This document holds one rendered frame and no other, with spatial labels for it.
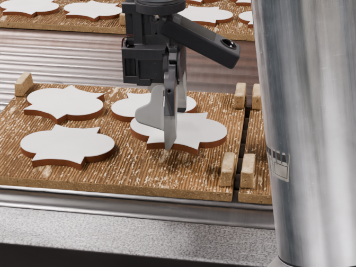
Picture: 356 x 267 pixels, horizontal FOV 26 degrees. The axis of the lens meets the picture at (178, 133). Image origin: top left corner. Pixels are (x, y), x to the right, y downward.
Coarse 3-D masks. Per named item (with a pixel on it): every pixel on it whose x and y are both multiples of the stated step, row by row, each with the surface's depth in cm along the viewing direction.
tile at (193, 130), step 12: (132, 120) 116; (180, 120) 117; (192, 120) 117; (204, 120) 117; (132, 132) 114; (144, 132) 113; (156, 132) 113; (180, 132) 113; (192, 132) 113; (204, 132) 114; (216, 132) 114; (156, 144) 110; (180, 144) 110; (192, 144) 110; (204, 144) 111; (216, 144) 112
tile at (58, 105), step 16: (32, 96) 134; (48, 96) 134; (64, 96) 134; (80, 96) 134; (96, 96) 134; (32, 112) 129; (48, 112) 128; (64, 112) 128; (80, 112) 128; (96, 112) 128
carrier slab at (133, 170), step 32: (192, 96) 137; (224, 96) 137; (0, 128) 125; (32, 128) 125; (128, 128) 125; (0, 160) 115; (128, 160) 115; (160, 160) 115; (192, 160) 115; (128, 192) 109; (160, 192) 108; (192, 192) 108; (224, 192) 107
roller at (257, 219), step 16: (0, 192) 110; (16, 192) 110; (32, 192) 110; (32, 208) 108; (48, 208) 108; (64, 208) 108; (80, 208) 107; (96, 208) 107; (112, 208) 107; (128, 208) 107; (144, 208) 106; (160, 208) 106; (176, 208) 106; (192, 208) 106; (208, 208) 106; (224, 208) 106; (208, 224) 105; (224, 224) 104; (240, 224) 104; (256, 224) 104; (272, 224) 104
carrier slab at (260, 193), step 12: (252, 120) 128; (252, 132) 124; (264, 132) 124; (252, 144) 120; (264, 144) 120; (264, 156) 116; (264, 168) 113; (264, 180) 110; (240, 192) 107; (252, 192) 107; (264, 192) 107
